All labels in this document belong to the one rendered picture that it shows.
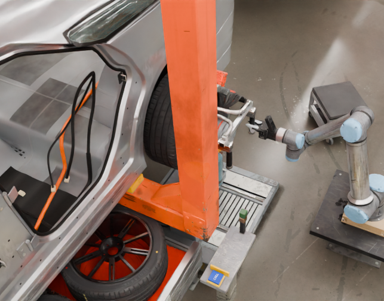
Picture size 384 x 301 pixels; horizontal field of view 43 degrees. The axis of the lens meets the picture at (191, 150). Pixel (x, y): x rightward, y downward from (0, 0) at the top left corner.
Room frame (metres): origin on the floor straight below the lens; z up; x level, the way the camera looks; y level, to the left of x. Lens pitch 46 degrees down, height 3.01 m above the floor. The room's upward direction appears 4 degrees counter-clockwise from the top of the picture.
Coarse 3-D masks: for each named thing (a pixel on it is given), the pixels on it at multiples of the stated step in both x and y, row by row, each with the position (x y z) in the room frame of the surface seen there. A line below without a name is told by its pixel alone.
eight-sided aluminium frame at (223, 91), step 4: (220, 88) 2.38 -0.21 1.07; (224, 88) 2.42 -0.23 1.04; (220, 92) 2.37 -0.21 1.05; (224, 92) 2.42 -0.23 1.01; (228, 92) 2.46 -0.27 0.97; (220, 96) 2.49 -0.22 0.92; (224, 96) 2.51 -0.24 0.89; (220, 100) 2.49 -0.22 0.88; (224, 100) 2.51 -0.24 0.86; (220, 104) 2.49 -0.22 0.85; (220, 112) 2.49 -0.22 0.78; (228, 116) 2.47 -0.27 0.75
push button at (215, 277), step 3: (213, 270) 1.46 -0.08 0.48; (213, 273) 1.44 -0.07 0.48; (216, 273) 1.44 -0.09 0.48; (219, 273) 1.44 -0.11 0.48; (210, 276) 1.42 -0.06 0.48; (213, 276) 1.42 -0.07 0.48; (216, 276) 1.42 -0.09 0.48; (219, 276) 1.42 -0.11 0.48; (222, 276) 1.42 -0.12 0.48; (210, 279) 1.40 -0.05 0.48; (213, 279) 1.40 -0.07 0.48; (216, 279) 1.40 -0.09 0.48; (219, 279) 1.39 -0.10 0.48; (216, 282) 1.38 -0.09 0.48; (219, 282) 1.38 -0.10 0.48
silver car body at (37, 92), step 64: (0, 0) 1.94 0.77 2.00; (64, 0) 2.04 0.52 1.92; (128, 0) 2.25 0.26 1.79; (0, 64) 1.64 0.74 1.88; (64, 64) 2.79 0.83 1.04; (128, 64) 2.09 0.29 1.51; (0, 128) 2.34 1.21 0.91; (64, 128) 2.02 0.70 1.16; (128, 128) 2.01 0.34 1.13; (0, 192) 1.33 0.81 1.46; (64, 192) 1.85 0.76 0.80; (0, 256) 1.18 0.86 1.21; (64, 256) 1.40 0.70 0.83
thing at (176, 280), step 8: (192, 248) 1.67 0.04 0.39; (200, 248) 1.70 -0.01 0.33; (184, 256) 1.62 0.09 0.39; (192, 256) 1.62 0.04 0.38; (184, 264) 1.56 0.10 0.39; (192, 264) 1.61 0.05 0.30; (176, 272) 1.51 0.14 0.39; (184, 272) 1.53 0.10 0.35; (176, 280) 1.46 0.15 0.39; (184, 280) 1.52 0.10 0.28; (168, 288) 1.41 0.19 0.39; (176, 288) 1.44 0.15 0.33; (160, 296) 1.36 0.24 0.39; (168, 296) 1.36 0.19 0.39
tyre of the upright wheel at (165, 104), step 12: (168, 84) 2.33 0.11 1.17; (156, 96) 2.27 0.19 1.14; (168, 96) 2.25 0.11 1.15; (156, 108) 2.21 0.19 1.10; (168, 108) 2.19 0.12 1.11; (156, 120) 2.16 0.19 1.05; (168, 120) 2.13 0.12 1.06; (144, 132) 2.16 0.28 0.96; (156, 132) 2.12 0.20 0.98; (168, 132) 2.09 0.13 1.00; (144, 144) 2.14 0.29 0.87; (156, 144) 2.10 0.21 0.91; (168, 144) 2.06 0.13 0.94; (156, 156) 2.11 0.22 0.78; (168, 156) 2.05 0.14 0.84
